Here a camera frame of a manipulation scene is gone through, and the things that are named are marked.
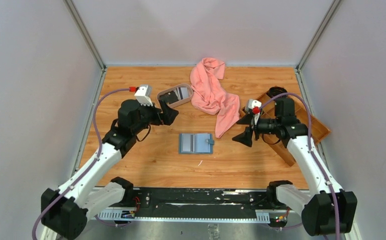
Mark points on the aluminium rail frame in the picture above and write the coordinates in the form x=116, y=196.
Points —
x=321, y=214

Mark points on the pink oval tray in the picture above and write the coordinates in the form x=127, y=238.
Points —
x=180, y=102

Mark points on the pink cloth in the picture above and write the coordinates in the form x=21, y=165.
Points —
x=210, y=97

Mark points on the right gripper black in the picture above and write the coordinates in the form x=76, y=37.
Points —
x=245, y=137

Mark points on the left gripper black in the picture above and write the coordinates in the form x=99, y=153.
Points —
x=169, y=114

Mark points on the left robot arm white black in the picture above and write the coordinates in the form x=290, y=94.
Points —
x=93, y=172

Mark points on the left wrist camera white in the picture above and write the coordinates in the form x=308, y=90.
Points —
x=142, y=95

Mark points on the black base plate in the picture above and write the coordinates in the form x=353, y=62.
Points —
x=200, y=204

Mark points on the blue leather card holder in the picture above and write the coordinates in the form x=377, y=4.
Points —
x=203, y=144

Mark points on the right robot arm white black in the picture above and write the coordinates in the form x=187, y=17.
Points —
x=308, y=165

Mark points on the black tape roll upper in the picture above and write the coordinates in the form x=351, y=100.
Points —
x=276, y=90

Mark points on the black card left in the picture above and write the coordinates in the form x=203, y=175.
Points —
x=169, y=97

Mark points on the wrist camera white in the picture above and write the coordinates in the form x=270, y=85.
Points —
x=142, y=95
x=253, y=109

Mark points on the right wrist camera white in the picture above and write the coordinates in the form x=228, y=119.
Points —
x=253, y=109

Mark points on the wooden compartment tray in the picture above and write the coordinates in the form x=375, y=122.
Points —
x=287, y=110

